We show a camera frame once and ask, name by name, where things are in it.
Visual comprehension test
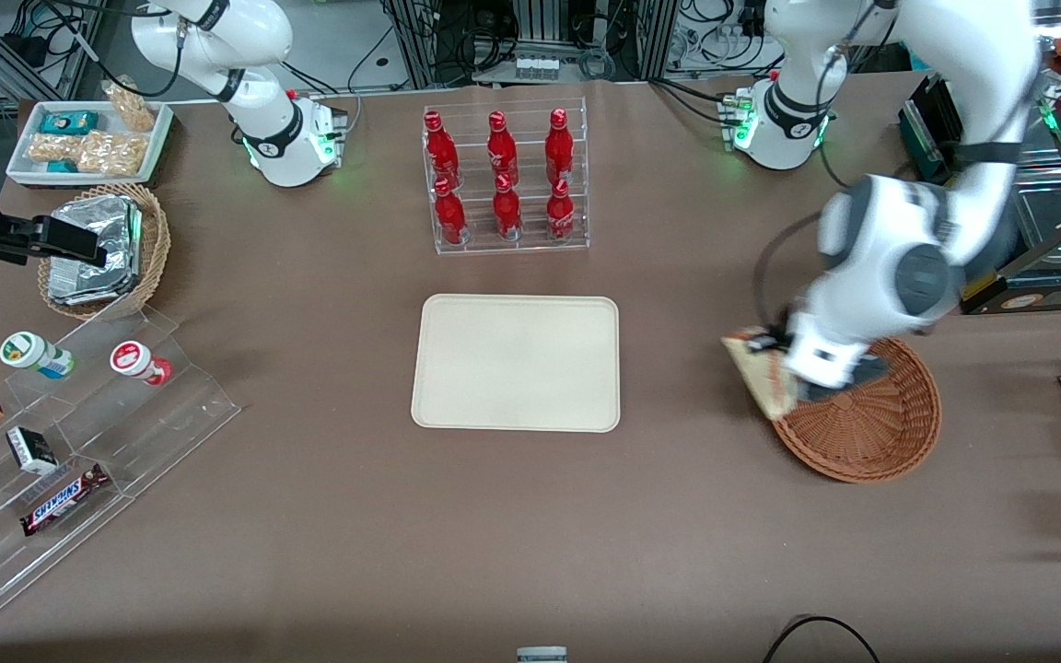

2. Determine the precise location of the Snickers chocolate bar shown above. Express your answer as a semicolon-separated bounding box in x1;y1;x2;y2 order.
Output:
19;463;111;537

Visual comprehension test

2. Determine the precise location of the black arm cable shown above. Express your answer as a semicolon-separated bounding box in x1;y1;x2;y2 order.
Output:
753;214;826;332
29;0;186;99

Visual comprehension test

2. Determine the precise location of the triangular layered sandwich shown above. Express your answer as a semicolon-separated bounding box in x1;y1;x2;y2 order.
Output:
721;327;806;423

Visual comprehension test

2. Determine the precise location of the black floor cable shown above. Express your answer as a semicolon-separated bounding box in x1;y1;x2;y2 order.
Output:
764;615;881;663

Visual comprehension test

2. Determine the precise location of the black food warmer cabinet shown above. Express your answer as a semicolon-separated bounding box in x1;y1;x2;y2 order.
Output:
897;72;1061;316

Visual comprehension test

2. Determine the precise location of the cream rectangular tray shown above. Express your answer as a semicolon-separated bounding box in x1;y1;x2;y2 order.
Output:
411;294;621;433

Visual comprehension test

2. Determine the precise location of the metal equipment rack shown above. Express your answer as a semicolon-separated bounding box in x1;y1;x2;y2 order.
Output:
383;0;679;86

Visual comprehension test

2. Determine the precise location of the small black white box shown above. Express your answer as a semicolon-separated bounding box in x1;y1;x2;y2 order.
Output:
6;426;59;476

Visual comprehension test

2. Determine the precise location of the white snack tray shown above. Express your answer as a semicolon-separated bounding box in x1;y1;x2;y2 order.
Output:
6;99;175;188

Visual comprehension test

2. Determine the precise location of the green lid yogurt cup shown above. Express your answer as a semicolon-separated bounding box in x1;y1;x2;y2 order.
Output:
0;331;76;380

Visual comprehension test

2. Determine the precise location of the clear acrylic bottle rack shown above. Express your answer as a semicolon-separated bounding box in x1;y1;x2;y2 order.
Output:
422;98;590;256

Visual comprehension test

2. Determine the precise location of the teal snack box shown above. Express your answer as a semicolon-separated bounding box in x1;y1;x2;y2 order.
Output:
40;110;100;136

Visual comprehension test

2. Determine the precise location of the clear bag of crackers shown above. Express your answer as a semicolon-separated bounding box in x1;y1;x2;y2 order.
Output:
102;78;157;133
27;134;80;165
77;131;149;178

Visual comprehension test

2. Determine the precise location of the red lid yogurt cup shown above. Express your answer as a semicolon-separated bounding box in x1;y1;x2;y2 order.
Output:
110;341;173;387

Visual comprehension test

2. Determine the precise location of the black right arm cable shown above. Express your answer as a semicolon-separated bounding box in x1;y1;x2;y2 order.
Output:
29;0;186;99

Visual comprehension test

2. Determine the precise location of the large brown wicker basket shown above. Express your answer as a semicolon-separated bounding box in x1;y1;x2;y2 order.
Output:
770;336;942;483

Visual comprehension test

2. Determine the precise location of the small tan wicker basket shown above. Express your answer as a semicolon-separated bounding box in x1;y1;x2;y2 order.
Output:
38;182;171;320

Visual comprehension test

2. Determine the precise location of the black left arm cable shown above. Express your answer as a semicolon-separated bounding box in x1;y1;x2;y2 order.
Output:
753;214;826;332

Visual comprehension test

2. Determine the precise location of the clear acrylic stepped stand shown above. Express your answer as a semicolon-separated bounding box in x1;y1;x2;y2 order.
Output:
0;304;241;627

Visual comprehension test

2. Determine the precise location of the foil wrapped package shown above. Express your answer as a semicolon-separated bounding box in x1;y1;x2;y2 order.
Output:
49;195;143;307

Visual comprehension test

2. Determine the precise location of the red cola bottle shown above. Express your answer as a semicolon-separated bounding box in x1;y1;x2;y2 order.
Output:
545;109;576;182
546;178;577;241
487;110;520;185
433;178;468;246
493;174;524;241
424;110;460;185

